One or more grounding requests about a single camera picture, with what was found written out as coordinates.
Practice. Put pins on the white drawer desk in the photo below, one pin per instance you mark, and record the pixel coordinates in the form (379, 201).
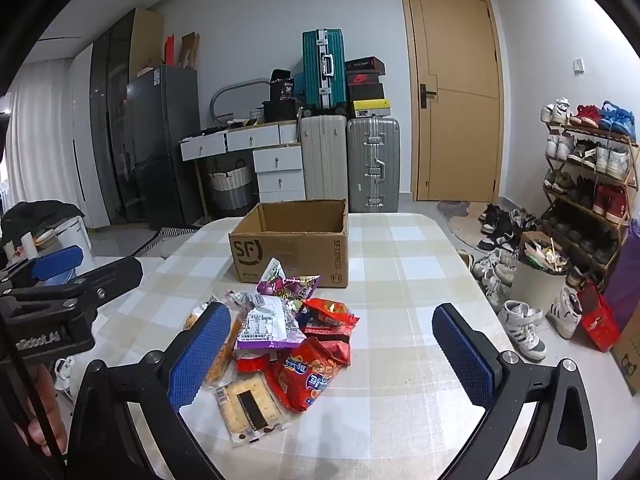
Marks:
(273, 150)

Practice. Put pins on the white high-top sneaker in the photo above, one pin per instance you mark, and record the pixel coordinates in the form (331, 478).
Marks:
(520, 321)

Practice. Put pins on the woven laundry basket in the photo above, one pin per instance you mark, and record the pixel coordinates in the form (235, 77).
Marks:
(232, 184)

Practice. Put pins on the beige suitcase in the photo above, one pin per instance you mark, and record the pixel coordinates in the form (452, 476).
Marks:
(324, 157)

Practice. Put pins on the cracker packet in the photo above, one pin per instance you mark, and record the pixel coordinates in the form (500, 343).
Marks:
(249, 409)

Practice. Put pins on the purple snack bag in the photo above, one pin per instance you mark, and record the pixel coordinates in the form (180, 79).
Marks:
(270, 311)

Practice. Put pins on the red Oreo pack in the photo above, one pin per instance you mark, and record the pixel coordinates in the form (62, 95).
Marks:
(295, 376)

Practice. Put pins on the red chip bag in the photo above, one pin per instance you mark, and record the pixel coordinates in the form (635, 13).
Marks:
(326, 319)

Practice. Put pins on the red gift bag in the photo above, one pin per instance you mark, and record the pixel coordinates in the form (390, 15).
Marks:
(597, 317)

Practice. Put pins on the stacked shoe boxes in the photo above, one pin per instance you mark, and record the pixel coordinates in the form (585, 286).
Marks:
(365, 88)

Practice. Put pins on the silver suitcase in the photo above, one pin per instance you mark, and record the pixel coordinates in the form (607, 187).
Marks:
(373, 164)

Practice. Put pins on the wooden door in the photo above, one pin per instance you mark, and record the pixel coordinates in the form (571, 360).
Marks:
(457, 99)

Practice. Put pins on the cardboard SF box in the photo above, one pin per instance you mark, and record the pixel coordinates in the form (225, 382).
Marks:
(308, 237)

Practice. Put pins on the person's left hand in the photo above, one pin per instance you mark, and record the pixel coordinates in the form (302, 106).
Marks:
(45, 388)

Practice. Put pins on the wooden shoe rack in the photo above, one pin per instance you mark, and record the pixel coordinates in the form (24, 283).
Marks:
(591, 182)

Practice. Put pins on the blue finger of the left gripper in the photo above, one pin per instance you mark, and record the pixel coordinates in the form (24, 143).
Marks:
(50, 265)

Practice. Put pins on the black bag on desk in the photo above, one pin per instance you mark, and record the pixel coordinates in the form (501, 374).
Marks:
(281, 105)

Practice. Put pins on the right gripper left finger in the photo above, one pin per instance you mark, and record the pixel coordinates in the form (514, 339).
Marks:
(104, 440)

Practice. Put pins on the black refrigerator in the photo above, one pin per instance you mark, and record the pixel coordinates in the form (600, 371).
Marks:
(161, 111)

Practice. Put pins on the teal suitcase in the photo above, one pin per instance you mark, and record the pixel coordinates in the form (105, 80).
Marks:
(324, 70)

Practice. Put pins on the white trash bin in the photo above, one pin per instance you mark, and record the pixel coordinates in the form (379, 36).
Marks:
(541, 271)

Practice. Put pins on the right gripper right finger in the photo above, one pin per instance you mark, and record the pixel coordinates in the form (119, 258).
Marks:
(559, 442)

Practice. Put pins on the cardboard cat box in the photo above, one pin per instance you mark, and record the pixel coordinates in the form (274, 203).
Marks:
(626, 353)

